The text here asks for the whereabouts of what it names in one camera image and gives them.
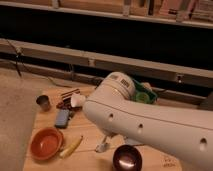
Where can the white handled black dish brush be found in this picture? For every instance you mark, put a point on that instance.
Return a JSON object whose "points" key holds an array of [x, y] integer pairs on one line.
{"points": [[103, 146]]}

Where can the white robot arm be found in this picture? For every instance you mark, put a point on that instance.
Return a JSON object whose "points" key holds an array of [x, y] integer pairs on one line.
{"points": [[181, 132]]}

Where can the dark purple bowl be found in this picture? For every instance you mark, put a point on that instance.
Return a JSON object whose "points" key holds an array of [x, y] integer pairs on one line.
{"points": [[127, 158]]}

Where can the orange bowl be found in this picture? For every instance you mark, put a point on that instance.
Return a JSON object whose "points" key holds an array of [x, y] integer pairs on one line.
{"points": [[46, 143]]}

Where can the green tray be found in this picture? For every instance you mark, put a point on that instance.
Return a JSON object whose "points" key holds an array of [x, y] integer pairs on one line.
{"points": [[141, 88]]}

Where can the white paper cup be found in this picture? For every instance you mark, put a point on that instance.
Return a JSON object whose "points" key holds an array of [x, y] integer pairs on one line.
{"points": [[77, 100]]}

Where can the green cup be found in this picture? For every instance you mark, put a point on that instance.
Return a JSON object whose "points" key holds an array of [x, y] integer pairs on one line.
{"points": [[142, 97]]}

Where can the blue sponge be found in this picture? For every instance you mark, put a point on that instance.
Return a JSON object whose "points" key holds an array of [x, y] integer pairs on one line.
{"points": [[62, 118]]}

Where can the grey folded cloth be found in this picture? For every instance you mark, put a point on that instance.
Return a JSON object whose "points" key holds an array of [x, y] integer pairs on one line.
{"points": [[129, 141]]}

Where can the dark metal cup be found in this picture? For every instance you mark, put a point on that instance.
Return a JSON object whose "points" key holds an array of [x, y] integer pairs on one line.
{"points": [[43, 102]]}

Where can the yellow banana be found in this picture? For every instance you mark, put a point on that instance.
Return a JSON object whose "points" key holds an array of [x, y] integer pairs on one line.
{"points": [[71, 148]]}

